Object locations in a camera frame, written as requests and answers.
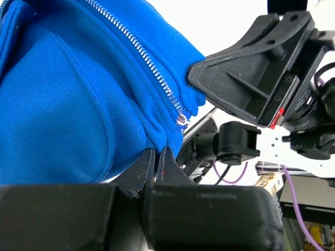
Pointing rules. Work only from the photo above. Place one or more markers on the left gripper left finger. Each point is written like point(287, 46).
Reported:
point(132, 181)

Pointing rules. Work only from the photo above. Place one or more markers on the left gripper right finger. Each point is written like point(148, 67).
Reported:
point(169, 172)

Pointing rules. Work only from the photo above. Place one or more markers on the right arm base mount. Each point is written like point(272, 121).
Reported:
point(188, 159)

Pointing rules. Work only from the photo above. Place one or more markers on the blue zip jacket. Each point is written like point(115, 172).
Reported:
point(87, 86)

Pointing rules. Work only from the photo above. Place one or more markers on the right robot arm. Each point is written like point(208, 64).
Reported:
point(240, 141)

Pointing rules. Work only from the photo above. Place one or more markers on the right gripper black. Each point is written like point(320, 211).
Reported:
point(263, 92)

